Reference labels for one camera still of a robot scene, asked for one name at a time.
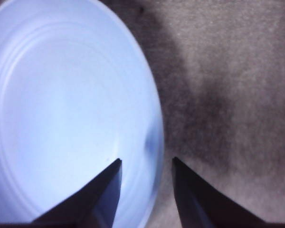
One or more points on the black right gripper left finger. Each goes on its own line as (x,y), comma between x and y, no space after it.
(93,205)

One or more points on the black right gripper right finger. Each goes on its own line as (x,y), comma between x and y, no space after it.
(202,206)

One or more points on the blue plate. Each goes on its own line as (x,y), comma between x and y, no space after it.
(77,93)

